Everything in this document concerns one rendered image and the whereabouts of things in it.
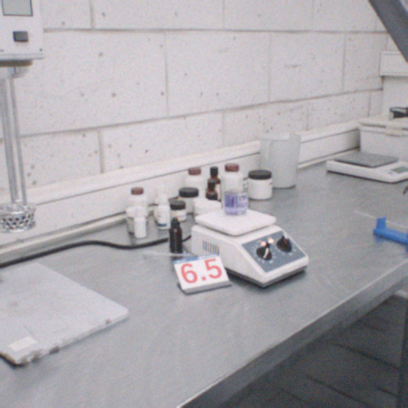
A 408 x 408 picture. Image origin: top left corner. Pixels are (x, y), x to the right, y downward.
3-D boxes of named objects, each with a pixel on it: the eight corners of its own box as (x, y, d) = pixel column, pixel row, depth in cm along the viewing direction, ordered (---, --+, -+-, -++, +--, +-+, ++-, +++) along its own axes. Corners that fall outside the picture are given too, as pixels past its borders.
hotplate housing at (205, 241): (309, 269, 104) (311, 230, 102) (263, 290, 96) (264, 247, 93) (229, 240, 120) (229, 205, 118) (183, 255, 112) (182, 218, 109)
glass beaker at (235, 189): (238, 209, 113) (238, 172, 111) (253, 216, 109) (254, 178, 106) (213, 214, 110) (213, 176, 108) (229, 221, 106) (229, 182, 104)
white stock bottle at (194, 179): (182, 202, 149) (182, 166, 146) (202, 200, 150) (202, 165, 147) (187, 208, 144) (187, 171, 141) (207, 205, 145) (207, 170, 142)
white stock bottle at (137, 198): (125, 224, 132) (123, 190, 129) (135, 217, 136) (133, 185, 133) (143, 225, 130) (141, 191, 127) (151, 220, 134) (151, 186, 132)
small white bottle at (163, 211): (164, 225, 131) (162, 192, 128) (173, 227, 129) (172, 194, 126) (154, 228, 128) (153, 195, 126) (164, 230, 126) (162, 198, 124)
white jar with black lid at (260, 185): (252, 201, 149) (253, 175, 147) (244, 194, 155) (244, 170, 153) (275, 198, 151) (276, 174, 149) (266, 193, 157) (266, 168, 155)
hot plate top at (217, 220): (278, 221, 107) (278, 217, 107) (235, 236, 99) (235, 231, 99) (235, 209, 115) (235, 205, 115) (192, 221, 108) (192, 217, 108)
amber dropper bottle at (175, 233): (186, 247, 116) (185, 216, 114) (175, 251, 114) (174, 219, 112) (175, 244, 118) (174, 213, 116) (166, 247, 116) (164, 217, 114)
